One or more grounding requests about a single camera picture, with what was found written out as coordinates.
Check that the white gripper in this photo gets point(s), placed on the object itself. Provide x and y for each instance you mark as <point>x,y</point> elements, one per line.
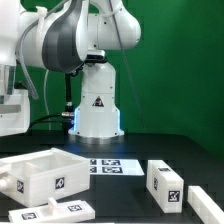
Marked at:
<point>14,113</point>

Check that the white cabinet box body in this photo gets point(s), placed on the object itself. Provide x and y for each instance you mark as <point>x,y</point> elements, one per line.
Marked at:
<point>31,179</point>

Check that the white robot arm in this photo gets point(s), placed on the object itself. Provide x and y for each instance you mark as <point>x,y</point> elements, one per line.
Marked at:
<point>70,38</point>

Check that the white cabinet block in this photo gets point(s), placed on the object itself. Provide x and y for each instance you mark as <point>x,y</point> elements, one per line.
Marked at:
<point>165,185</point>

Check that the white marker sheet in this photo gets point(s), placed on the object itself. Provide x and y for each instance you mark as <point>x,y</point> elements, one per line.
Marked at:
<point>127,167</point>

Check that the white door panel front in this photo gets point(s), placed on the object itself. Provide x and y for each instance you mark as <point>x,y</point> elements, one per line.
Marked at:
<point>54,212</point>

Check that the white bar piece right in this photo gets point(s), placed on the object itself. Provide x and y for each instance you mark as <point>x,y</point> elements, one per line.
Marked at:
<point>207,210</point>

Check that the black camera on stand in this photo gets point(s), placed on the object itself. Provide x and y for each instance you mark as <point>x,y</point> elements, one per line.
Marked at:
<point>68,90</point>

